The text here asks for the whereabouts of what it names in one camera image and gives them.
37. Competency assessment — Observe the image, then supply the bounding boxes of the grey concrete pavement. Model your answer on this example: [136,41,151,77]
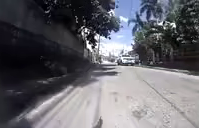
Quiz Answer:
[0,64,100,128]

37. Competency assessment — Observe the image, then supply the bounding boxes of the white car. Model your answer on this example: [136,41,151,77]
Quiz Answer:
[116,55,137,67]

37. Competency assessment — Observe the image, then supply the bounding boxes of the pale kerbside pavement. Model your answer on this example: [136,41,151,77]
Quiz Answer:
[136,64,199,80]

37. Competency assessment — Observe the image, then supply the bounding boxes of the fence with pillars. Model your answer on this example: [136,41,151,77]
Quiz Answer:
[146,41,199,73]

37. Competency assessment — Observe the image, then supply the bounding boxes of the row of trees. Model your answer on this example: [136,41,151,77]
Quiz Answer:
[128,0,199,64]

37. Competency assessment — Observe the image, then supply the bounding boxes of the overhanging leafy tree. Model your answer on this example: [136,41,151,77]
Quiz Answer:
[36,0,122,48]

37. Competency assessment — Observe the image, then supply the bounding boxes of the grey concrete road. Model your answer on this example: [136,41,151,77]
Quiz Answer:
[18,62,199,128]

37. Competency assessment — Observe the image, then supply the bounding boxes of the dark concrete wall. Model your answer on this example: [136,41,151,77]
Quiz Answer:
[0,0,95,81]

